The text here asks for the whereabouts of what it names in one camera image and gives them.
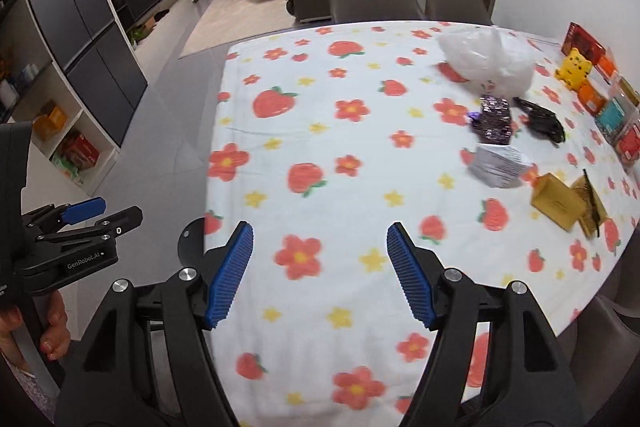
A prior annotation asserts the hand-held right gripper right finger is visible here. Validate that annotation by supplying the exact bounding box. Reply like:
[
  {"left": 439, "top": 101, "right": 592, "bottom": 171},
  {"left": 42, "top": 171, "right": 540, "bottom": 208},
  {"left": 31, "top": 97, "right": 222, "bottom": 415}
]
[{"left": 386, "top": 221, "right": 576, "bottom": 427}]

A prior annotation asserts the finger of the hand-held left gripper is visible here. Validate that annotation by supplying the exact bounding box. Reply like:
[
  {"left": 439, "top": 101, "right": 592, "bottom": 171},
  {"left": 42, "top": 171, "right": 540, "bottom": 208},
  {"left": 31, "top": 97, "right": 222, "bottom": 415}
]
[
  {"left": 22, "top": 198, "right": 107, "bottom": 235},
  {"left": 17, "top": 205, "right": 145, "bottom": 265}
]

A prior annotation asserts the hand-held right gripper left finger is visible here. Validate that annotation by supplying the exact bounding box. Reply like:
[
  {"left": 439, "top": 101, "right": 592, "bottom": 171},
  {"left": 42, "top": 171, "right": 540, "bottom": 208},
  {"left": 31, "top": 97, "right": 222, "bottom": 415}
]
[{"left": 52, "top": 221, "right": 256, "bottom": 427}]

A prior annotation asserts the purple wrapper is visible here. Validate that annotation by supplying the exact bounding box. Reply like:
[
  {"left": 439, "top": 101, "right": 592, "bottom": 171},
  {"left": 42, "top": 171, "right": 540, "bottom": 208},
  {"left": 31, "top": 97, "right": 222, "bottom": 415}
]
[{"left": 470, "top": 94, "right": 515, "bottom": 144}]

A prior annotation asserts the white plastic bag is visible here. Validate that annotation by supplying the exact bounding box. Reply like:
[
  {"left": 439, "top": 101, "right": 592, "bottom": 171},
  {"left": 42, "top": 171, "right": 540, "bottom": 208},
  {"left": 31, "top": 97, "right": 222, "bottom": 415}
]
[{"left": 437, "top": 26, "right": 537, "bottom": 96}]

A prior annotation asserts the person's left hand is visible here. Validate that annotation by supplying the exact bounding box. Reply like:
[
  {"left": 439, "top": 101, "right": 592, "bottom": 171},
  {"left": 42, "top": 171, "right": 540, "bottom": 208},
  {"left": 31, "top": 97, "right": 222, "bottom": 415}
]
[{"left": 0, "top": 291, "right": 69, "bottom": 370}]

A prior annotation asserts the green white carton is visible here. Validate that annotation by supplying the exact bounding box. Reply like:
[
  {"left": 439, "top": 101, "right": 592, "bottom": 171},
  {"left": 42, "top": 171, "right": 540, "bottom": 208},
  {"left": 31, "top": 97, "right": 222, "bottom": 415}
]
[{"left": 50, "top": 152, "right": 83, "bottom": 185}]

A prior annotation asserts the red carton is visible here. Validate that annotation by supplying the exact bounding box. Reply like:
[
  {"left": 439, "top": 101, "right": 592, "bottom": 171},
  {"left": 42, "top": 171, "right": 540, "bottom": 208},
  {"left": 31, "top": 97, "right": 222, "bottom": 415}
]
[{"left": 60, "top": 132, "right": 101, "bottom": 170}]

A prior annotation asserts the white shelf unit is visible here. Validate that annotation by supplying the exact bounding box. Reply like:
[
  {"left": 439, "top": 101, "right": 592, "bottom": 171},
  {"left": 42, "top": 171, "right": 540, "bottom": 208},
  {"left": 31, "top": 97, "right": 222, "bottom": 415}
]
[{"left": 0, "top": 62, "right": 121, "bottom": 208}]

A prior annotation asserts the strawberry flower print tablecloth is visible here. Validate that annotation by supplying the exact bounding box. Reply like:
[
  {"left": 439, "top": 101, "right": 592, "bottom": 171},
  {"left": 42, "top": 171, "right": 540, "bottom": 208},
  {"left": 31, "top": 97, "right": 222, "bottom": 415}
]
[{"left": 202, "top": 21, "right": 640, "bottom": 427}]

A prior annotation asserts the orange carton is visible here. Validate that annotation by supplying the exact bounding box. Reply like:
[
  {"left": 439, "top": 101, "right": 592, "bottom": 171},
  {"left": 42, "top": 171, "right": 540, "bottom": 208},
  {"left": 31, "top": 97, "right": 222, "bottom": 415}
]
[{"left": 32, "top": 101, "right": 68, "bottom": 140}]

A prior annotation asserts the white crumpled printed packet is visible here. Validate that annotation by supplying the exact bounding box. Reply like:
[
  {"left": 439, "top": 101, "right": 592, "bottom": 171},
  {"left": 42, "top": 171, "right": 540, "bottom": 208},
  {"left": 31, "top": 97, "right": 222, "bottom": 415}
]
[{"left": 467, "top": 144, "right": 532, "bottom": 188}]

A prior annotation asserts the gold box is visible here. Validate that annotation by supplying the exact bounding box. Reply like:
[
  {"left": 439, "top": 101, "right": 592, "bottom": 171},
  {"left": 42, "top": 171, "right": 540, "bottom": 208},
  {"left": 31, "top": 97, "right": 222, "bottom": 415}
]
[{"left": 530, "top": 173, "right": 588, "bottom": 233}]

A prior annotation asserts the dark tall cabinet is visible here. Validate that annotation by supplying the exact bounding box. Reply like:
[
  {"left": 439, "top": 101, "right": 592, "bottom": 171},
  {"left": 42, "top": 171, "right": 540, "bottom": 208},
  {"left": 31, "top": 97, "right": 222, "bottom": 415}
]
[{"left": 17, "top": 0, "right": 149, "bottom": 148}]

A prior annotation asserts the yellow snack wrapper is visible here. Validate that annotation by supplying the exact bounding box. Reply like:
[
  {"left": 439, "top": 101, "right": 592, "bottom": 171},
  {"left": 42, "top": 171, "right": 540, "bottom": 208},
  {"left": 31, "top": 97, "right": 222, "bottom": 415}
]
[{"left": 570, "top": 169, "right": 610, "bottom": 239}]

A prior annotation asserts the black crumpled plastic bag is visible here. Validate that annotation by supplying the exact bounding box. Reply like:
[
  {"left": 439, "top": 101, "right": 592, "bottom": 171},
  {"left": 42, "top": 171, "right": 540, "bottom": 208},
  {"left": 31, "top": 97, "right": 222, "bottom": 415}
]
[{"left": 512, "top": 96, "right": 567, "bottom": 145}]

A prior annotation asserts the beige rug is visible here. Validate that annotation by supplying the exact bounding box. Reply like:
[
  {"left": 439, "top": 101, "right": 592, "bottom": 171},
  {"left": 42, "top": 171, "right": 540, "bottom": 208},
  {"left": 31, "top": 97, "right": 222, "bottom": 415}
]
[{"left": 179, "top": 0, "right": 301, "bottom": 58}]

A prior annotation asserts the orange jar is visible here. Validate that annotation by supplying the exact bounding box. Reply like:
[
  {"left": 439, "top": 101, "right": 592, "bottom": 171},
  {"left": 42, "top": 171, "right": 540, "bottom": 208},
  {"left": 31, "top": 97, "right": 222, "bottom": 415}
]
[{"left": 577, "top": 79, "right": 608, "bottom": 115}]

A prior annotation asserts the glass jar teal label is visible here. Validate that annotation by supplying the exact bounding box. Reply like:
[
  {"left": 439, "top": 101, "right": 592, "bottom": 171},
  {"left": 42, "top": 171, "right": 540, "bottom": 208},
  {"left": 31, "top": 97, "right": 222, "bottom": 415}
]
[{"left": 595, "top": 77, "right": 640, "bottom": 142}]

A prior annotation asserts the glass jar red label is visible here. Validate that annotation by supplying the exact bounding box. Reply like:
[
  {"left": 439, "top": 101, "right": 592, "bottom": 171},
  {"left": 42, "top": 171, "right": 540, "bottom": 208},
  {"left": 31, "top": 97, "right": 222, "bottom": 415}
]
[{"left": 614, "top": 107, "right": 640, "bottom": 168}]

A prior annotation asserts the yellow tiger toy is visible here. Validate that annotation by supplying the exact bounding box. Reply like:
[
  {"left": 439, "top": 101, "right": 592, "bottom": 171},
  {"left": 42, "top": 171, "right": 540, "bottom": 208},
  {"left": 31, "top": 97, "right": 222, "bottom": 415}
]
[{"left": 555, "top": 48, "right": 594, "bottom": 94}]

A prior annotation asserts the small orange box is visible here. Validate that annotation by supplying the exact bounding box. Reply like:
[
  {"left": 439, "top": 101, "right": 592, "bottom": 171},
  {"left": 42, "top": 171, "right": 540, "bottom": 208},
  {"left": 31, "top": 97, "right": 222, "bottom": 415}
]
[{"left": 597, "top": 55, "right": 618, "bottom": 82}]

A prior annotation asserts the red patterned box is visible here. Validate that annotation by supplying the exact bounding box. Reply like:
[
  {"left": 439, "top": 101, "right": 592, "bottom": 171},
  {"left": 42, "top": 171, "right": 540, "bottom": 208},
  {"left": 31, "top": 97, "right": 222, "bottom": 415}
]
[{"left": 560, "top": 23, "right": 607, "bottom": 65}]

